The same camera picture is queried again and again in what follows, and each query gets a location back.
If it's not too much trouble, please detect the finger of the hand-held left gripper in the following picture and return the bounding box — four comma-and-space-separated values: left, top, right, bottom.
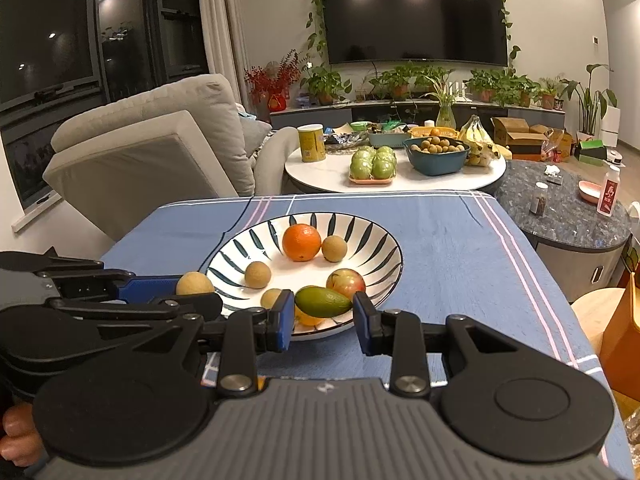
45, 292, 224, 322
34, 259, 184, 302

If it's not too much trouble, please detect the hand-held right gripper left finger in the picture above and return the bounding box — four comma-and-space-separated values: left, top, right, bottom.
100, 290, 297, 401

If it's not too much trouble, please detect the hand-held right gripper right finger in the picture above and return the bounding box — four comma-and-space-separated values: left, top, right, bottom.
352, 292, 583, 401

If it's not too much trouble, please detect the green oval fruit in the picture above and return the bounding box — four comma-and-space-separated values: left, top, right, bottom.
294, 286, 354, 319

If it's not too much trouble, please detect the large red apple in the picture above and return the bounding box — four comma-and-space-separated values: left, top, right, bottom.
326, 268, 367, 301

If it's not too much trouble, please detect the orange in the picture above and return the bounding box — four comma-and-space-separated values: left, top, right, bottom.
282, 224, 322, 262

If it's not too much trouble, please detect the white bowl with dark stripes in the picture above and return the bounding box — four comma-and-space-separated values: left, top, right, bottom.
205, 212, 404, 342

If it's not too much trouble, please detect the person's left hand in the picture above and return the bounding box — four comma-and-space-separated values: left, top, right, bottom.
0, 402, 49, 468

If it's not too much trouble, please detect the blue striped tablecloth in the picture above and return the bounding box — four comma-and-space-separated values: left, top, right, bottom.
100, 190, 615, 480

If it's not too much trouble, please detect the beige fabric sofa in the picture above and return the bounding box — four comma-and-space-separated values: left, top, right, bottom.
42, 73, 301, 241

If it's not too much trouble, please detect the white round coffee table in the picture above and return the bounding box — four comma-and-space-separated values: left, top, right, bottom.
284, 147, 507, 193

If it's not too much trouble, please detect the pack of green apples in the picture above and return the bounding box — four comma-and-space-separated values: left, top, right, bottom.
348, 145, 399, 185

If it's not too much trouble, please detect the teal blue bowl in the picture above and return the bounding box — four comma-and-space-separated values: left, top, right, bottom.
402, 137, 472, 177

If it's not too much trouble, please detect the grey sofa pillow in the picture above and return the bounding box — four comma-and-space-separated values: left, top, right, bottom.
240, 112, 273, 158

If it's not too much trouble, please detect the yellow canister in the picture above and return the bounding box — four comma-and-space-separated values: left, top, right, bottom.
298, 123, 327, 163

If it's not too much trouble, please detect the teal plastic basket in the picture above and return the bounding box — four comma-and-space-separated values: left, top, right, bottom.
367, 130, 408, 150

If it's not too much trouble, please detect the pile of snack wrappers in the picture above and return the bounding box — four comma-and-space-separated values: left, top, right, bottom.
324, 127, 371, 148

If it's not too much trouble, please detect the pile of small longans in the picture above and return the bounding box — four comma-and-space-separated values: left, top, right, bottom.
409, 136, 466, 155

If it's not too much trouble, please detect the orange plastic basket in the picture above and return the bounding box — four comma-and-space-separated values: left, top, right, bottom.
407, 126, 461, 140

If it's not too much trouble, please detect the grey television cabinet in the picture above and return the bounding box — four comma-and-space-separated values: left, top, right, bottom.
269, 97, 568, 133

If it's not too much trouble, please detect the bunch of bananas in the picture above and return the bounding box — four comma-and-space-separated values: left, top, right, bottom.
457, 115, 502, 167

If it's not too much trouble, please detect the glass vase with green plant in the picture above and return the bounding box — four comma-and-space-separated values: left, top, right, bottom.
420, 72, 463, 130

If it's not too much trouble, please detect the dark marble round table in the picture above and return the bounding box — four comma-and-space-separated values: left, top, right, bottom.
492, 160, 633, 306

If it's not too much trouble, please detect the round wooden stool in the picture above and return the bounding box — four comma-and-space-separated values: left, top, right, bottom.
570, 287, 626, 361

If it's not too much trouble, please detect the red berry plant red pot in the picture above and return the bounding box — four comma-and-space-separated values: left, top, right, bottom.
244, 50, 301, 113

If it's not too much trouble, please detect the green potted plant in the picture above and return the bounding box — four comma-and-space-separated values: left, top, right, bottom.
500, 72, 541, 108
537, 77, 566, 111
300, 65, 353, 107
370, 62, 426, 101
465, 67, 506, 103

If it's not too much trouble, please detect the open cardboard box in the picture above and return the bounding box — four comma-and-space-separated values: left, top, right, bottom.
491, 116, 551, 162

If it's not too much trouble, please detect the orange storage case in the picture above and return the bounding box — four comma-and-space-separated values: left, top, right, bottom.
599, 272, 640, 391

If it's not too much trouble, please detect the pink dish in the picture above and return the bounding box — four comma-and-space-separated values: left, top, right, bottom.
577, 180, 608, 204

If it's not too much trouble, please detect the clear plastic snack bag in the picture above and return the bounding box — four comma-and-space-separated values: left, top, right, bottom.
540, 127, 573, 163

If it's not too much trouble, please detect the black framed window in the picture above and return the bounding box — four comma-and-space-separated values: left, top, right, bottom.
0, 0, 211, 211

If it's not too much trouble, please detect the light curtain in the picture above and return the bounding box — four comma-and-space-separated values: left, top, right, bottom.
197, 0, 251, 111

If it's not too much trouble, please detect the white bottle red label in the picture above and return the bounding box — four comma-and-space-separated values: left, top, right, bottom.
596, 166, 622, 218

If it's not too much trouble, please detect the green box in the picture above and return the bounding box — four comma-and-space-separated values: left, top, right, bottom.
574, 139, 608, 167

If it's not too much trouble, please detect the tall leafy floor plant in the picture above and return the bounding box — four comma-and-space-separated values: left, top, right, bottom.
560, 63, 618, 143

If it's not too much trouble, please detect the white tall appliance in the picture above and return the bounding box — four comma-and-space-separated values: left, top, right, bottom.
600, 105, 622, 148

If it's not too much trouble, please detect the black wall television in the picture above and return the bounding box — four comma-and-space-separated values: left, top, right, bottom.
322, 0, 509, 67

